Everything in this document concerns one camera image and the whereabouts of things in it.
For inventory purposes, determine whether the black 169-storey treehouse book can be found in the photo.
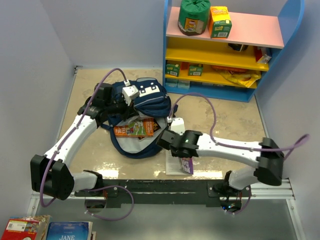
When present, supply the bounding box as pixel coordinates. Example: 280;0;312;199
138;118;161;140

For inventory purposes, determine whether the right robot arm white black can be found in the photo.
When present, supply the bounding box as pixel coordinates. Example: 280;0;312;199
156;129;284;197

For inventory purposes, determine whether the right small green box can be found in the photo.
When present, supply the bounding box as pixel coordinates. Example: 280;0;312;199
188;63;204;77

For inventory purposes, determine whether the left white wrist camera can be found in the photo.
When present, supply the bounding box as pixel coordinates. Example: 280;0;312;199
122;85;140;105

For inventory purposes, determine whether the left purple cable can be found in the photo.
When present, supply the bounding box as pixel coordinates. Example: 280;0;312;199
39;67;136;221

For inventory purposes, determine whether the orange green carton box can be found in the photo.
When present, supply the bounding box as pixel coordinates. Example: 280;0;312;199
207;6;232;39

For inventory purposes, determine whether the purple Roald Dahl book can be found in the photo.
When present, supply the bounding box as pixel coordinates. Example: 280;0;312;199
165;151;194;176

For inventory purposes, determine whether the red book bottom left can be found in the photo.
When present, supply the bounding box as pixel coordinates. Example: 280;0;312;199
0;215;52;240

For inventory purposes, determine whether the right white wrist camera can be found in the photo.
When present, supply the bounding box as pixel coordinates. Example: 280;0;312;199
168;117;185;135

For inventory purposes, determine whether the blue Jane book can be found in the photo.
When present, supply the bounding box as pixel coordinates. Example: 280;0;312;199
46;221;96;240

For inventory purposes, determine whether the small green box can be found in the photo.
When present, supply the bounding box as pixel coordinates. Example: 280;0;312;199
165;60;181;77
188;63;204;77

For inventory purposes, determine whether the navy blue school backpack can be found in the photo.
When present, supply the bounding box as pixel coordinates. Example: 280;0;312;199
101;77;172;159

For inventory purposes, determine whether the left small green box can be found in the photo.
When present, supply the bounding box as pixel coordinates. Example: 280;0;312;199
165;60;181;77

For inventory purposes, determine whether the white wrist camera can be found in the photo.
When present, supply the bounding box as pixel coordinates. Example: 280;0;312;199
122;85;140;105
168;117;185;135

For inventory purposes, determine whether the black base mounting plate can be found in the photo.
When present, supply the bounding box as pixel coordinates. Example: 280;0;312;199
74;178;253;209

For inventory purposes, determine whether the aluminium rail frame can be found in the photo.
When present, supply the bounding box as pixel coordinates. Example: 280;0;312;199
26;65;306;240

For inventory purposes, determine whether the green wrapped tissue roll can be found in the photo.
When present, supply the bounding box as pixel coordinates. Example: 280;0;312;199
178;0;211;36

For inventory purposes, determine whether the red white packet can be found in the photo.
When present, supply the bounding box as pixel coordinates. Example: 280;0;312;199
253;46;272;64

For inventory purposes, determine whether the orange 78-storey treehouse book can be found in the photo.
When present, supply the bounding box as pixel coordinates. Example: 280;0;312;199
113;118;154;138

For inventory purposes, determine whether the yellow snack bag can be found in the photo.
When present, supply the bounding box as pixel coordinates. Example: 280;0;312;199
211;65;262;88

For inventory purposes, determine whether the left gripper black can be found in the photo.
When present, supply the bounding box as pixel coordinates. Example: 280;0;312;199
105;93;139;122

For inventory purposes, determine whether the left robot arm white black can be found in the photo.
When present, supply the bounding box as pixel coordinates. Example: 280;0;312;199
30;83;140;200

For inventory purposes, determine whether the colourful blue toy shelf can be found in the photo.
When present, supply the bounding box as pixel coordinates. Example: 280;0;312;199
163;0;305;102

